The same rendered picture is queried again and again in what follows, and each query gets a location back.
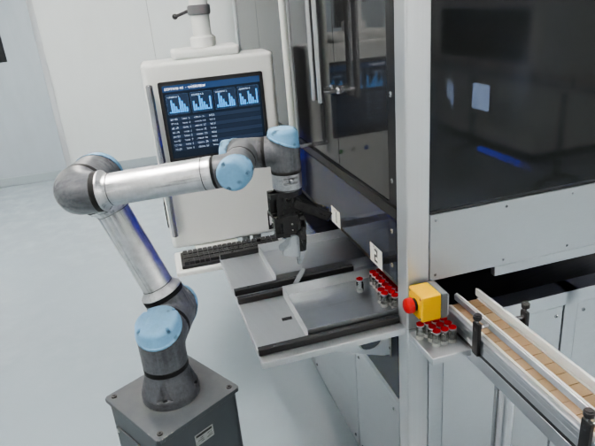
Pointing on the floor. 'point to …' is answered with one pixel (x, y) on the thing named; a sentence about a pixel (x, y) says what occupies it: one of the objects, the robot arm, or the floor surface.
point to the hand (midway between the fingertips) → (301, 258)
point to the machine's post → (412, 200)
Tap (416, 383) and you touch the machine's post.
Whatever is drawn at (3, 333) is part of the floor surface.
